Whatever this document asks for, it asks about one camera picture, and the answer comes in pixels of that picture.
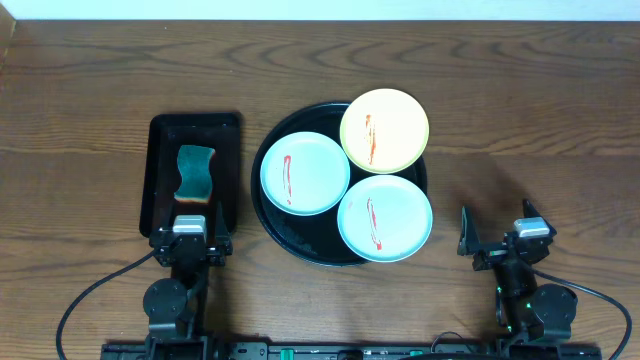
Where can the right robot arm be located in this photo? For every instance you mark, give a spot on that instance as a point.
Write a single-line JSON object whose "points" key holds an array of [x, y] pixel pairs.
{"points": [[534, 315]]}

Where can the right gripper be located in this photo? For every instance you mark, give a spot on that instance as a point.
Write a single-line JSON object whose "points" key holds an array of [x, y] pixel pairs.
{"points": [[469, 238]]}

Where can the yellow plate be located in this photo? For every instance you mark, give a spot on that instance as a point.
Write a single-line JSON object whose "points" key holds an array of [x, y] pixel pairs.
{"points": [[384, 131]]}

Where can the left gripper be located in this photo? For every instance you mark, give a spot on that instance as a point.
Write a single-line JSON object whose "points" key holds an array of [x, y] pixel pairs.
{"points": [[189, 248]]}

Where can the rectangular black tray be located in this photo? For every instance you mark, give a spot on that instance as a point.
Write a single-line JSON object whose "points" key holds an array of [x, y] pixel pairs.
{"points": [[167, 133]]}

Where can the light blue plate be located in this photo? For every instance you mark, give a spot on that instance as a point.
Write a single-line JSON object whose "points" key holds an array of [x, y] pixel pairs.
{"points": [[304, 173], [385, 218]]}

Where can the light blue plate front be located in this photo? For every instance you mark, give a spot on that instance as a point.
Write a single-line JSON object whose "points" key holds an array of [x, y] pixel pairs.
{"points": [[385, 218]]}

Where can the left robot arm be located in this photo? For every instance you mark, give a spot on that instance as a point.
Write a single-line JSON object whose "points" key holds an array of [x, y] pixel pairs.
{"points": [[176, 305]]}

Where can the green scouring sponge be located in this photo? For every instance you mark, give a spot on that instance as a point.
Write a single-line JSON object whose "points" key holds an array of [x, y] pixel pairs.
{"points": [[193, 164]]}

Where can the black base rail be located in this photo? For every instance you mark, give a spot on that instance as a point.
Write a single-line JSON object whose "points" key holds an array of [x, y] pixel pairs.
{"points": [[263, 351]]}

